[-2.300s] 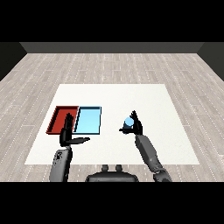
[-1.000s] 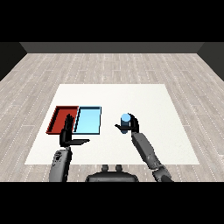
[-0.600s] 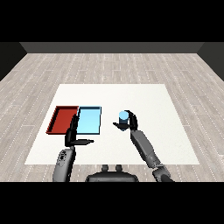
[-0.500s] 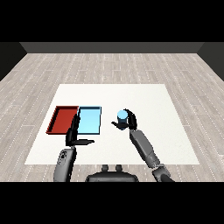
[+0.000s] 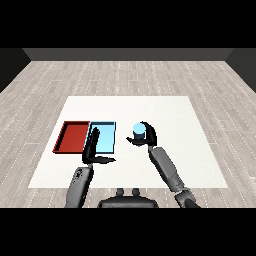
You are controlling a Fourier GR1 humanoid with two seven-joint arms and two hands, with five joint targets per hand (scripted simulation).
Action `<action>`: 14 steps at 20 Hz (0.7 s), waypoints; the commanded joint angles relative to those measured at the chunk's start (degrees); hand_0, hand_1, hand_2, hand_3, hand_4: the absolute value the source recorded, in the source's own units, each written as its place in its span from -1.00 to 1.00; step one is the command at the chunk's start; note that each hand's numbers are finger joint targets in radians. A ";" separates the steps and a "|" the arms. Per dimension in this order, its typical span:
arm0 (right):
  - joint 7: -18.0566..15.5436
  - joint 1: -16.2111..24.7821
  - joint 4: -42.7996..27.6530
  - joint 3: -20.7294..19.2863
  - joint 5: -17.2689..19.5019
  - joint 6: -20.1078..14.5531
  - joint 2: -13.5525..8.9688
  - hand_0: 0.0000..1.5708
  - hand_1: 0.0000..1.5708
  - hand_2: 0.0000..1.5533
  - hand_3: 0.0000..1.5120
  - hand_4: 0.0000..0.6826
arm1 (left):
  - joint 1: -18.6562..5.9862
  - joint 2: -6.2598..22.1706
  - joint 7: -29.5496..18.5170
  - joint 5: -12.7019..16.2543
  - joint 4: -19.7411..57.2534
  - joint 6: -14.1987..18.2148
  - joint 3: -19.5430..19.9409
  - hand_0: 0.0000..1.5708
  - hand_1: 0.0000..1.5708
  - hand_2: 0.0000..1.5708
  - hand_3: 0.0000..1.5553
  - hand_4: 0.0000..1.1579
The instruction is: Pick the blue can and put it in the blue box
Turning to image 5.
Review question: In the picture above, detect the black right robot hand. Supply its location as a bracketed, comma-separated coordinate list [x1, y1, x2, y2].
[125, 121, 158, 148]

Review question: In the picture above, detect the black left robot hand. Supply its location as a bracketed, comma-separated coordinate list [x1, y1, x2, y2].
[81, 127, 117, 165]

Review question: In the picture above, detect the small blue can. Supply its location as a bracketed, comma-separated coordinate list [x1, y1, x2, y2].
[132, 122, 146, 140]

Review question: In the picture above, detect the light blue shallow open box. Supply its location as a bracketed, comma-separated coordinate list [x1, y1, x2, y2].
[83, 121, 117, 155]

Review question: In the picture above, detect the red shallow open box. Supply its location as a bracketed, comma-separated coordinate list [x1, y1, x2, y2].
[52, 120, 91, 155]

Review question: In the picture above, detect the dark grey robot body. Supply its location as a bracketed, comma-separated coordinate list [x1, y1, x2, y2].
[97, 188, 159, 209]

